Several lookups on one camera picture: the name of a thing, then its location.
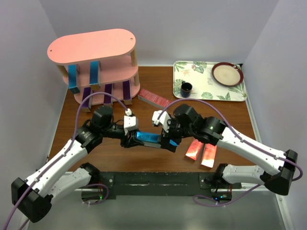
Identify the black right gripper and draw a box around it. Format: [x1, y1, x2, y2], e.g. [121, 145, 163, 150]
[157, 115, 195, 152]

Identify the blue toothpaste box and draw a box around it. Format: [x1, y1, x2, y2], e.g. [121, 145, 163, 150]
[68, 65, 80, 94]
[137, 131, 174, 148]
[89, 61, 101, 91]

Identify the red toothpaste box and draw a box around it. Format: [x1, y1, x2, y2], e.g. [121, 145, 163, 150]
[184, 139, 204, 162]
[138, 89, 172, 109]
[200, 144, 217, 169]

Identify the silver purple toothpaste box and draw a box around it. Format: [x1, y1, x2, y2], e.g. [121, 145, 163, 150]
[103, 83, 114, 106]

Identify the blue toothpaste box front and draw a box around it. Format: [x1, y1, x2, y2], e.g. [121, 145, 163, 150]
[68, 65, 80, 94]

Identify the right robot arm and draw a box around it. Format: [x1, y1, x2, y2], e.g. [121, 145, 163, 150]
[152, 104, 298, 196]

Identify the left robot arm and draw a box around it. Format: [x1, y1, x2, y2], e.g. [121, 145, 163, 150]
[11, 106, 138, 223]

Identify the pink three-tier shelf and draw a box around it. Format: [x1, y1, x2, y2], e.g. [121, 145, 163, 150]
[47, 29, 140, 103]

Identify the black base mat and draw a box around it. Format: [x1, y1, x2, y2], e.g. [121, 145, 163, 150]
[97, 172, 242, 199]

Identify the dark blue mug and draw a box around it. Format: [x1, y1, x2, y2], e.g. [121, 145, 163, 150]
[180, 81, 192, 98]

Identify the floral serving tray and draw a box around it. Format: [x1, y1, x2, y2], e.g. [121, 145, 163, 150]
[173, 61, 247, 102]

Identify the red rimmed beige plate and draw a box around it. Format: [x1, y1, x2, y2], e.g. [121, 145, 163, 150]
[212, 62, 244, 87]

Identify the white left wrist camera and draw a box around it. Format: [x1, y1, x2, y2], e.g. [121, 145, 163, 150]
[123, 109, 138, 134]

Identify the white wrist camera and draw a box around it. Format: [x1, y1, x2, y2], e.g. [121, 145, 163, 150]
[123, 109, 138, 134]
[152, 110, 171, 131]

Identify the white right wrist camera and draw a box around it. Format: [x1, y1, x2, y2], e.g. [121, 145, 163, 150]
[152, 110, 171, 131]

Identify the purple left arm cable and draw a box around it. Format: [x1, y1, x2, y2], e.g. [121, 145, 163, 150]
[2, 92, 131, 230]

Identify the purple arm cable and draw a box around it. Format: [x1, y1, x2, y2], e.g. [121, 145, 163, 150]
[2, 92, 131, 230]
[158, 98, 303, 182]

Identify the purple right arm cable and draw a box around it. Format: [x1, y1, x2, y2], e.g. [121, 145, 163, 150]
[158, 98, 303, 182]

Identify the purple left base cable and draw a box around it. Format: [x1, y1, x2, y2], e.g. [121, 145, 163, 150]
[83, 184, 111, 206]

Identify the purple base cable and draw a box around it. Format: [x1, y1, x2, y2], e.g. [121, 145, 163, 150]
[193, 183, 263, 207]
[83, 184, 111, 206]

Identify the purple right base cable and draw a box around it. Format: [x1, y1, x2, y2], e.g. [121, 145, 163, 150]
[193, 183, 263, 207]

